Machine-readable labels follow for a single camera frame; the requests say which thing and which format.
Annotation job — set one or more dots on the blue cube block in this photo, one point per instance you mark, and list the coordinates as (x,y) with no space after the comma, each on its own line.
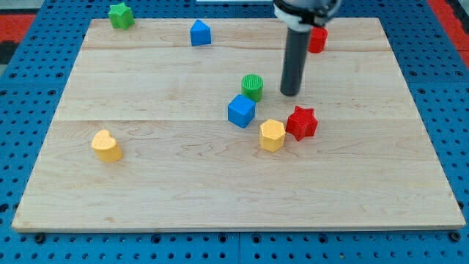
(241,110)

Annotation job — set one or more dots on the green cylinder block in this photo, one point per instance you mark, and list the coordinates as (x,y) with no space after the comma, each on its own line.
(252,87)

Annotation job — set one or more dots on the yellow hexagon block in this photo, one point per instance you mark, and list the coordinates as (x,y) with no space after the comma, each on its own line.
(271,135)

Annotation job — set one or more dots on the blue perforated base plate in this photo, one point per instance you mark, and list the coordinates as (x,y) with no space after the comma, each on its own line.
(429,41)

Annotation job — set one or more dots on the green star block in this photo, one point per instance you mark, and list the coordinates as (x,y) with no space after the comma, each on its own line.
(121,16)

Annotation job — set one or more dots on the blue triangle block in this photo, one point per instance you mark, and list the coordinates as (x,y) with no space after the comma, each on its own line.
(200,33)

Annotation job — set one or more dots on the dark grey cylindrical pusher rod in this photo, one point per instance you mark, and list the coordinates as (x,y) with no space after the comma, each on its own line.
(294,60)

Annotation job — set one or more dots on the light wooden board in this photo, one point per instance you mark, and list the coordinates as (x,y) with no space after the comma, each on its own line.
(186,168)

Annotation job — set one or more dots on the red cylinder block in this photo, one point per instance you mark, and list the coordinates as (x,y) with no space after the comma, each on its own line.
(317,40)

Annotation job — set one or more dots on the yellow heart block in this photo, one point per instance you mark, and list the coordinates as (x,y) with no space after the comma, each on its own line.
(106,147)

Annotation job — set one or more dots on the red star block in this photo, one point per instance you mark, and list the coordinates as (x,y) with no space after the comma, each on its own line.
(302,123)

